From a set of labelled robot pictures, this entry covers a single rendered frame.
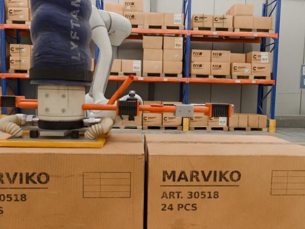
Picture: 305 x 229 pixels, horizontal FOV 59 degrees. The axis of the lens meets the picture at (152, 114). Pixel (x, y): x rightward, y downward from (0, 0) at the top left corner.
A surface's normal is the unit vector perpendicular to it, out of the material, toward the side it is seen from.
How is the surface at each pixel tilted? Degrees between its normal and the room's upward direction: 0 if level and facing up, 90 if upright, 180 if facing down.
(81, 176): 90
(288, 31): 90
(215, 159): 90
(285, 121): 90
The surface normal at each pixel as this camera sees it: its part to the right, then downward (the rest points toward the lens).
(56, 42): 0.18, -0.14
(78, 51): 0.80, -0.19
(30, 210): 0.07, 0.08
